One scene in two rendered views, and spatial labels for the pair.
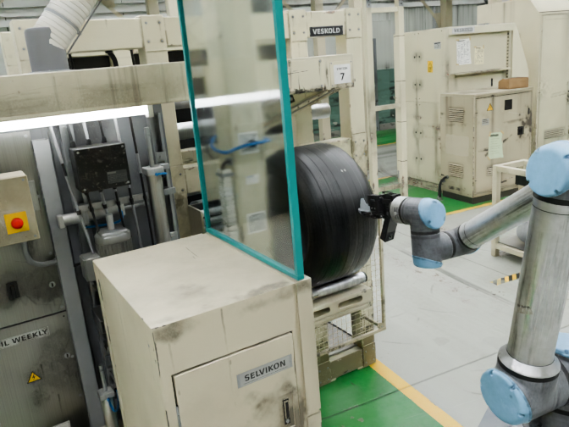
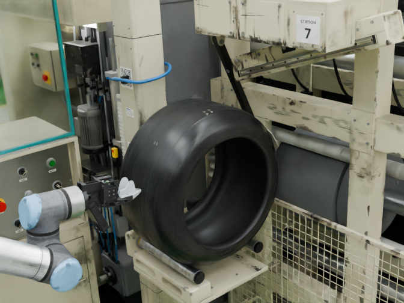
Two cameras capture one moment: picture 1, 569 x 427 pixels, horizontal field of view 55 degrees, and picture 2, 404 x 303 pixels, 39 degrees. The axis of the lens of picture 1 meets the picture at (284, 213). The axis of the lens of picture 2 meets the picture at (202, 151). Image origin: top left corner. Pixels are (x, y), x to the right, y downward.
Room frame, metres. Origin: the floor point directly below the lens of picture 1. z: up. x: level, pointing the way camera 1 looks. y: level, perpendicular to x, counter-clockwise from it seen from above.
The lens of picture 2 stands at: (1.87, -1.90, 1.98)
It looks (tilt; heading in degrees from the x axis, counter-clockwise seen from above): 21 degrees down; 81
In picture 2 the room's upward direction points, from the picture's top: 3 degrees counter-clockwise
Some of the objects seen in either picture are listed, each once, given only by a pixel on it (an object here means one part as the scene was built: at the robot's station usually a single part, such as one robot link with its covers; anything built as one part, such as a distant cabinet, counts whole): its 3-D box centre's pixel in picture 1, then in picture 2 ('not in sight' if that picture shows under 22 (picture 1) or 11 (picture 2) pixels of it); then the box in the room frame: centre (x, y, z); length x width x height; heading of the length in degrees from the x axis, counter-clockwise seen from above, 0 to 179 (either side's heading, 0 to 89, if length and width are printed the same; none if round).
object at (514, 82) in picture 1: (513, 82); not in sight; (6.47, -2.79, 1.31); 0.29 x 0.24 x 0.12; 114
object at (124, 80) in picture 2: not in sight; (141, 73); (1.96, 0.13, 1.51); 0.19 x 0.19 x 0.06; 30
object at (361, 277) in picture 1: (329, 288); (169, 258); (1.99, -0.15, 0.90); 0.35 x 0.05 x 0.05; 120
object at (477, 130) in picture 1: (486, 143); not in sight; (6.46, -2.48, 0.62); 0.91 x 0.58 x 1.25; 114
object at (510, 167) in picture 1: (535, 214); not in sight; (4.23, -2.04, 0.40); 0.60 x 0.35 x 0.80; 24
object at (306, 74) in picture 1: (281, 77); (278, 15); (2.43, -0.04, 1.71); 0.61 x 0.25 x 0.15; 120
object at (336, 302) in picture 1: (329, 303); (169, 273); (1.99, -0.15, 0.84); 0.36 x 0.09 x 0.06; 120
